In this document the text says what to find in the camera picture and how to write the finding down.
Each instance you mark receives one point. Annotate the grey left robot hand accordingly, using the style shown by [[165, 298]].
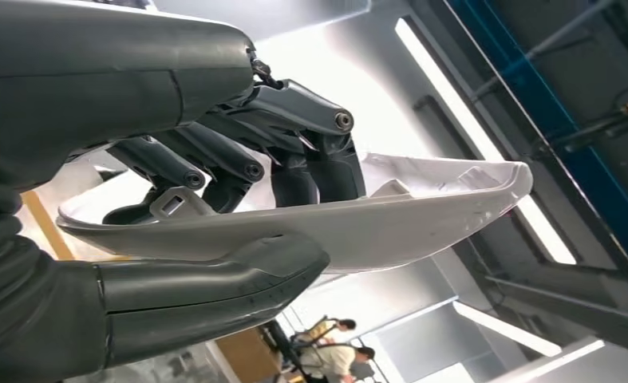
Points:
[[81, 79]]

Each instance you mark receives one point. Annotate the person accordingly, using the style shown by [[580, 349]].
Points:
[[334, 362], [324, 332]]

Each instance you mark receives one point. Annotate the long ceiling light strip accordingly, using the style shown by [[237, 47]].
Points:
[[451, 105]]

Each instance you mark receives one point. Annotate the blue overhead beam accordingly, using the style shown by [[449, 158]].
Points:
[[557, 121]]

